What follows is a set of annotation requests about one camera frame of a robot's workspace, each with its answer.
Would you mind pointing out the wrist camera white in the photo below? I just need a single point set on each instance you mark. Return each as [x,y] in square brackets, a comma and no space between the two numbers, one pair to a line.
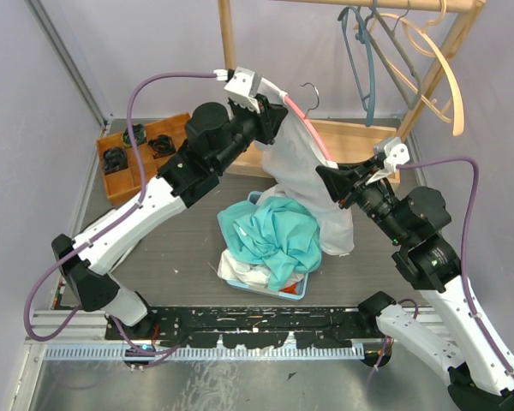
[391,153]
[242,89]

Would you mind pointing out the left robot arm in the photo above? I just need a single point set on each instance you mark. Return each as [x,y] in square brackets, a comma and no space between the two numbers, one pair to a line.
[216,136]

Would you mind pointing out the pink hanger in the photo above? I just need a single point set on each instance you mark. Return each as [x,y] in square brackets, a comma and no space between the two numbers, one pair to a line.
[302,137]

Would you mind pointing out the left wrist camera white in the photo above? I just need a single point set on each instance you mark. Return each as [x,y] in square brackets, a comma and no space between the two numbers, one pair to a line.
[242,89]

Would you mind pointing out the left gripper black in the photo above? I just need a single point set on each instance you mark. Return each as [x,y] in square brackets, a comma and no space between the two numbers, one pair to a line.
[270,118]

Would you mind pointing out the beige wooden hanger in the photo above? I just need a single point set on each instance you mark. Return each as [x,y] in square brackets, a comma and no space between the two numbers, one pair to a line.
[453,111]

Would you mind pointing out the aluminium frame rail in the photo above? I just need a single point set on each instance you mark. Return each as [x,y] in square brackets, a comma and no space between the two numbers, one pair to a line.
[53,325]

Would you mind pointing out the light blue plastic basket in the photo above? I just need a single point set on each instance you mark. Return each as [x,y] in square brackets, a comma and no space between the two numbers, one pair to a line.
[300,291]

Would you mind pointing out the white t shirt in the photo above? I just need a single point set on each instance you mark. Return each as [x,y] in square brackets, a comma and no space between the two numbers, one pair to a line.
[259,276]

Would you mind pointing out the grey metal hanger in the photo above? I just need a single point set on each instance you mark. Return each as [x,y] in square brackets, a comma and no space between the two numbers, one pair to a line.
[397,79]

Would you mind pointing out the black white striped cloth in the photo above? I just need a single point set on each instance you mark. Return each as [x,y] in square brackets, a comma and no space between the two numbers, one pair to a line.
[111,242]

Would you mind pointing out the wooden clothes rack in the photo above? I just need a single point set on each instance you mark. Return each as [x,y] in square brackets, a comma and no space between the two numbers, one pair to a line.
[347,141]

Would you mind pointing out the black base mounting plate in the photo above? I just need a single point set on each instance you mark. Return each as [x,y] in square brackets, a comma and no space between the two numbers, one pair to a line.
[258,327]

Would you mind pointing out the teal t shirt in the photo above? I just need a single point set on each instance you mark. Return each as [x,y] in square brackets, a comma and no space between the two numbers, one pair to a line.
[274,240]

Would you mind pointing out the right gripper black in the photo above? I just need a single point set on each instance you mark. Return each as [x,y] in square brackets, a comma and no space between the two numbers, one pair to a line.
[340,182]

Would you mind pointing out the orange t shirt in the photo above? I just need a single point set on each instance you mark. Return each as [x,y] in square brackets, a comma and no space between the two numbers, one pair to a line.
[293,289]

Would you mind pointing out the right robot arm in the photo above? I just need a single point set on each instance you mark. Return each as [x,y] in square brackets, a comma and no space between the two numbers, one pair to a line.
[476,366]

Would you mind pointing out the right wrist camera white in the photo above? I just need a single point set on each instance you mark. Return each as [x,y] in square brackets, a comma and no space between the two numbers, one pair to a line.
[391,153]

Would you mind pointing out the grey blue hanger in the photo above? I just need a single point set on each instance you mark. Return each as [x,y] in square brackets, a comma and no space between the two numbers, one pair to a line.
[365,80]

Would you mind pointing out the dark rolled sock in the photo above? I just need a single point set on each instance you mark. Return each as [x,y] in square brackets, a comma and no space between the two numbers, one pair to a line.
[162,146]
[114,159]
[139,132]

